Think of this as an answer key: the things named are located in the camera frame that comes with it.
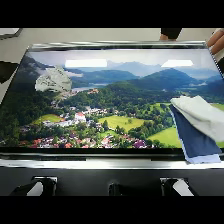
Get silver frame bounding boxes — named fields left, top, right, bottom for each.
left=0, top=40, right=224, bottom=197

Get blue garment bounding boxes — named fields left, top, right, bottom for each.
left=168, top=104, right=223, bottom=165

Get person's legs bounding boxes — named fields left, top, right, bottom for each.
left=158, top=27, right=184, bottom=42
left=206, top=28, right=224, bottom=56

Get white patterned garment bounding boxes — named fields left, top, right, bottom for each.
left=34, top=65, right=74, bottom=95

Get white shirt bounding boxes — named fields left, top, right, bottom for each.
left=169, top=95, right=224, bottom=143

